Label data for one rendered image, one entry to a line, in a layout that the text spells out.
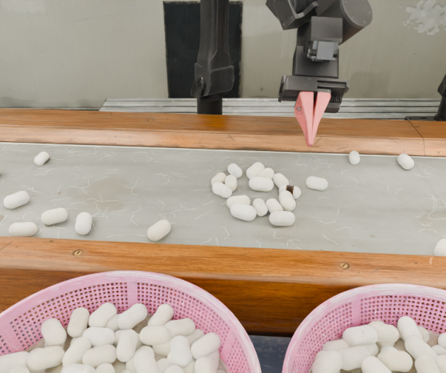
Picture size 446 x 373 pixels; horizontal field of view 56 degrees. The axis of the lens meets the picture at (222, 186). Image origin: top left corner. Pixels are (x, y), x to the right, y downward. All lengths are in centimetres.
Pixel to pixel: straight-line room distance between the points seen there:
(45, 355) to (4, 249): 16
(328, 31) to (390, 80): 228
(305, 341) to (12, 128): 67
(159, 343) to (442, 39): 269
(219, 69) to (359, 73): 192
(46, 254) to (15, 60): 243
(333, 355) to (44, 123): 67
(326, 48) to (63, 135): 50
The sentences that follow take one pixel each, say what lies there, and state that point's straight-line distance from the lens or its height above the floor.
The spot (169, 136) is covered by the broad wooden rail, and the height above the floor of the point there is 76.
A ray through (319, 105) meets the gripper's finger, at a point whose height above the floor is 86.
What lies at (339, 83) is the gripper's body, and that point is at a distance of 68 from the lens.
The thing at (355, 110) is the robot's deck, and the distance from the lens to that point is 121.
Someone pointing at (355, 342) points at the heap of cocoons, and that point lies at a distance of 46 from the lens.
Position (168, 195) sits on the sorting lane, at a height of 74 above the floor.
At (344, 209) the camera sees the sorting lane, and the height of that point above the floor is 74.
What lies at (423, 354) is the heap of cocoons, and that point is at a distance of 47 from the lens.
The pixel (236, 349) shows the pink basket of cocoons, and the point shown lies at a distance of 42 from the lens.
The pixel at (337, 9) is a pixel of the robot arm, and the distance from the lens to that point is 67.
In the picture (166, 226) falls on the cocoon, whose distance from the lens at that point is 55.
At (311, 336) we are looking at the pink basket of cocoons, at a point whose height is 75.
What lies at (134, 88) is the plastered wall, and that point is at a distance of 274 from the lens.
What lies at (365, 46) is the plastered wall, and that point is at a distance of 278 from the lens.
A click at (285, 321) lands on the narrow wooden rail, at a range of 51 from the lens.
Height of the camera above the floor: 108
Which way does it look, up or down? 31 degrees down
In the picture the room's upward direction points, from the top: straight up
